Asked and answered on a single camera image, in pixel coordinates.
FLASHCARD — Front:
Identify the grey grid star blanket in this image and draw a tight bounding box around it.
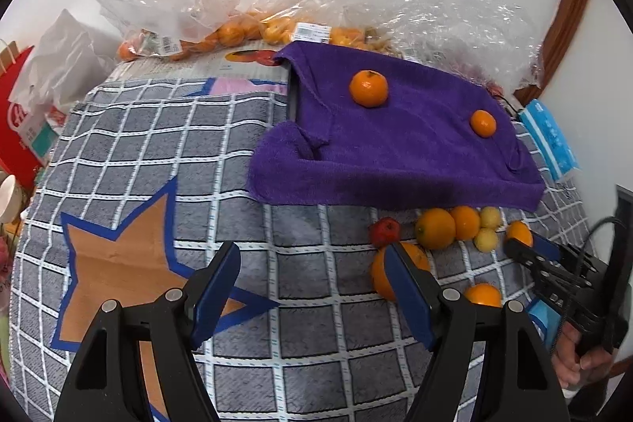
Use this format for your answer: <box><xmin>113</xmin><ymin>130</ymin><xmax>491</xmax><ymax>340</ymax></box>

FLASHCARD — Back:
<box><xmin>10</xmin><ymin>76</ymin><xmax>589</xmax><ymax>422</ymax></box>

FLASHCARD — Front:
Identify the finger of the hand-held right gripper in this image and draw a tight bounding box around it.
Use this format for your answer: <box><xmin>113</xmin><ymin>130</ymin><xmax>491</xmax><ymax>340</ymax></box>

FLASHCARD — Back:
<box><xmin>503</xmin><ymin>238</ymin><xmax>565</xmax><ymax>291</ymax></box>
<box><xmin>531</xmin><ymin>231</ymin><xmax>594</xmax><ymax>265</ymax></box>

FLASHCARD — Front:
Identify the tangerine with green stem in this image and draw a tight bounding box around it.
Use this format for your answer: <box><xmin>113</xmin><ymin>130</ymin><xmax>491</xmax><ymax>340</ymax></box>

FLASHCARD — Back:
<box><xmin>349</xmin><ymin>69</ymin><xmax>389</xmax><ymax>108</ymax></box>

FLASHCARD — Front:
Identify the person's right hand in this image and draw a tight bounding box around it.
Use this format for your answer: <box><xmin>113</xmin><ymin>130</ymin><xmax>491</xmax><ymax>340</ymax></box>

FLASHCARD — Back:
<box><xmin>551</xmin><ymin>323</ymin><xmax>619</xmax><ymax>390</ymax></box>

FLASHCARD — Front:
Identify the white cup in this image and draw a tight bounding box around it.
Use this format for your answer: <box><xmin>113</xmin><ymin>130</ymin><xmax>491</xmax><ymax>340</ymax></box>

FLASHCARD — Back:
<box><xmin>0</xmin><ymin>175</ymin><xmax>23</xmax><ymax>223</ymax></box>

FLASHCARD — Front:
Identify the fruit print cardboard box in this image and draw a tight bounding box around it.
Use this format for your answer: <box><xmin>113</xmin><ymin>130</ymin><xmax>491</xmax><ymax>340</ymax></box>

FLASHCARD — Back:
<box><xmin>106</xmin><ymin>49</ymin><xmax>290</xmax><ymax>87</ymax></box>

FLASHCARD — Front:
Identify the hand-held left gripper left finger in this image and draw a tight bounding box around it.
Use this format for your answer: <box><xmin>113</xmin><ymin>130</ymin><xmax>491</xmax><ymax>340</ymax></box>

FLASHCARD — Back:
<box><xmin>53</xmin><ymin>241</ymin><xmax>243</xmax><ymax>422</ymax></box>

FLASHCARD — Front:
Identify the pile of bagged tangerines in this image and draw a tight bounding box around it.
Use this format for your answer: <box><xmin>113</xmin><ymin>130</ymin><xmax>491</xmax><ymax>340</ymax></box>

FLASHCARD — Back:
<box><xmin>116</xmin><ymin>7</ymin><xmax>377</xmax><ymax>63</ymax></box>

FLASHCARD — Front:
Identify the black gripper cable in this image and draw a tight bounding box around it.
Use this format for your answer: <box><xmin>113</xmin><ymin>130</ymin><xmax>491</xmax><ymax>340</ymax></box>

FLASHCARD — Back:
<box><xmin>549</xmin><ymin>217</ymin><xmax>621</xmax><ymax>348</ymax></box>

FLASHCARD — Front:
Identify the small tangerine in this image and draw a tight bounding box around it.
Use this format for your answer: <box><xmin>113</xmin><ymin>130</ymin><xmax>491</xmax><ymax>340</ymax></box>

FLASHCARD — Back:
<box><xmin>470</xmin><ymin>110</ymin><xmax>497</xmax><ymax>138</ymax></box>
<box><xmin>505</xmin><ymin>221</ymin><xmax>534</xmax><ymax>248</ymax></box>
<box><xmin>464</xmin><ymin>283</ymin><xmax>502</xmax><ymax>308</ymax></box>

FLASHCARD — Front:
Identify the small red fruit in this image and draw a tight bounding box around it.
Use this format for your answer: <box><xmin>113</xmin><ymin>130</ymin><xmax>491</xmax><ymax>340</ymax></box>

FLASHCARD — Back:
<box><xmin>369</xmin><ymin>217</ymin><xmax>402</xmax><ymax>250</ymax></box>

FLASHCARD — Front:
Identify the large orange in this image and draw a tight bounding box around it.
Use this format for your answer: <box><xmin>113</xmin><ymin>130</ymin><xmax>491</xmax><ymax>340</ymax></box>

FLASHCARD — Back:
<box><xmin>371</xmin><ymin>241</ymin><xmax>432</xmax><ymax>303</ymax></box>

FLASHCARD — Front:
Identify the white plastic bag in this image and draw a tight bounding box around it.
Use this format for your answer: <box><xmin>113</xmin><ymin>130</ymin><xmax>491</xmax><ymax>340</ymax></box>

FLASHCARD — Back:
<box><xmin>10</xmin><ymin>9</ymin><xmax>117</xmax><ymax>121</ymax></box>

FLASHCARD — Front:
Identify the large crinkled clear plastic bag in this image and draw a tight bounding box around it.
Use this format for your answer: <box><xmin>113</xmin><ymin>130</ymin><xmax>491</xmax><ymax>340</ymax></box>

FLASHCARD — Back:
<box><xmin>247</xmin><ymin>0</ymin><xmax>545</xmax><ymax>91</ymax></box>

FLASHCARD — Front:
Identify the purple towel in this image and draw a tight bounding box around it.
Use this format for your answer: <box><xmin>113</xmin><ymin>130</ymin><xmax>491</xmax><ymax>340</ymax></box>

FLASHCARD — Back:
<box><xmin>247</xmin><ymin>42</ymin><xmax>545</xmax><ymax>212</ymax></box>

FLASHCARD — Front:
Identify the thin black cable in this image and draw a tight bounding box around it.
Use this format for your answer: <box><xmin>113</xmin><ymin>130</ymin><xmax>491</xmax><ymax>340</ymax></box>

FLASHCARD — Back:
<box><xmin>487</xmin><ymin>88</ymin><xmax>526</xmax><ymax>122</ymax></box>

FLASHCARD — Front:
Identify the small yellow fruit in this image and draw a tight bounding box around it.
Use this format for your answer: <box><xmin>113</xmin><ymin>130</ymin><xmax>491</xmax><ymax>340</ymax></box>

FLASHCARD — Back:
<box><xmin>479</xmin><ymin>206</ymin><xmax>502</xmax><ymax>231</ymax></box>
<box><xmin>474</xmin><ymin>228</ymin><xmax>499</xmax><ymax>253</ymax></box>

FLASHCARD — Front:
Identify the brown wooden door frame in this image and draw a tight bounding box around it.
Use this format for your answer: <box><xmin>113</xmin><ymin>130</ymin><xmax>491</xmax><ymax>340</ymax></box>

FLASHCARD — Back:
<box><xmin>512</xmin><ymin>0</ymin><xmax>594</xmax><ymax>104</ymax></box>

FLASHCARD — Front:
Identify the blue tissue packet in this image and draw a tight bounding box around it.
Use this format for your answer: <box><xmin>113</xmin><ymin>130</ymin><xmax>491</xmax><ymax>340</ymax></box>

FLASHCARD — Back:
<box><xmin>519</xmin><ymin>100</ymin><xmax>579</xmax><ymax>182</ymax></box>

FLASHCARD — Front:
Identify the medium orange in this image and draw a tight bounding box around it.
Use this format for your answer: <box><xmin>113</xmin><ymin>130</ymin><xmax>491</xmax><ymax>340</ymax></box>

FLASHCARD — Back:
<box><xmin>451</xmin><ymin>205</ymin><xmax>481</xmax><ymax>241</ymax></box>
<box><xmin>414</xmin><ymin>208</ymin><xmax>457</xmax><ymax>251</ymax></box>

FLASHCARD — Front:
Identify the red paper bag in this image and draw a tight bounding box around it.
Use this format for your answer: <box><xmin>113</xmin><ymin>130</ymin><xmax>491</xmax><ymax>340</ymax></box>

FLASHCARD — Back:
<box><xmin>0</xmin><ymin>39</ymin><xmax>55</xmax><ymax>178</ymax></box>

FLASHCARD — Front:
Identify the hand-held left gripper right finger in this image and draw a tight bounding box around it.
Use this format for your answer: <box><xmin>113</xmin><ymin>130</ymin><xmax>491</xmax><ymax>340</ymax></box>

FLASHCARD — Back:
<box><xmin>383</xmin><ymin>241</ymin><xmax>569</xmax><ymax>422</ymax></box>

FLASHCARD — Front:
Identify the white green carton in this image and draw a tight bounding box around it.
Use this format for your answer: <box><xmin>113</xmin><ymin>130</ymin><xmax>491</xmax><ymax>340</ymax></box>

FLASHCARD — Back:
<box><xmin>21</xmin><ymin>103</ymin><xmax>67</xmax><ymax>158</ymax></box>

